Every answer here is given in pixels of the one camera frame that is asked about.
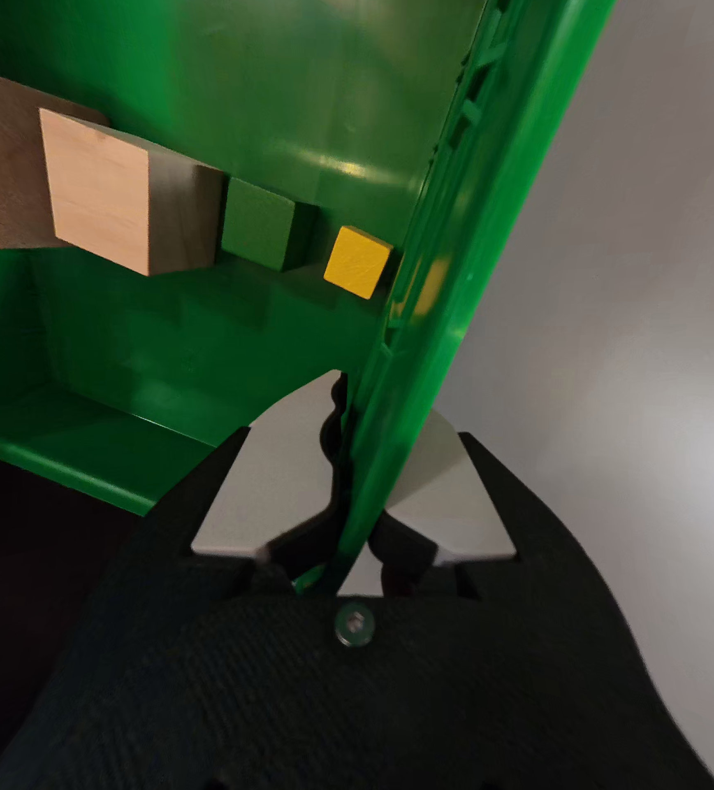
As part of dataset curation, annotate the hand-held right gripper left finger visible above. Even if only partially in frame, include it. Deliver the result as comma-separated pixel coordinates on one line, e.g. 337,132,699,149
190,369,350,584

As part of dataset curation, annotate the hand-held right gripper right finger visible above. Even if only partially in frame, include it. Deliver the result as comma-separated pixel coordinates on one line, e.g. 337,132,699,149
368,407,518,596

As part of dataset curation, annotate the yellow cube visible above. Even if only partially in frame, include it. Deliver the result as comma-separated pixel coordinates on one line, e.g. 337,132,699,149
324,225,394,300

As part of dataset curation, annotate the green cube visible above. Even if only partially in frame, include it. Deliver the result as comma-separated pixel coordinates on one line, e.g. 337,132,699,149
221,178,315,272

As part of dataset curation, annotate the small wooden cube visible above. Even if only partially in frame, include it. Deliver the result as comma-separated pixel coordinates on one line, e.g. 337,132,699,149
39,108,225,277

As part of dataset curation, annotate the green plastic bin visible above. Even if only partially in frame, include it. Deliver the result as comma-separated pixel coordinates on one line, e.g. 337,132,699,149
0,0,617,595

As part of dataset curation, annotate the large wooden cube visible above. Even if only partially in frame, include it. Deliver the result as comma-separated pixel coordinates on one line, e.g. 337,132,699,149
0,65,111,249

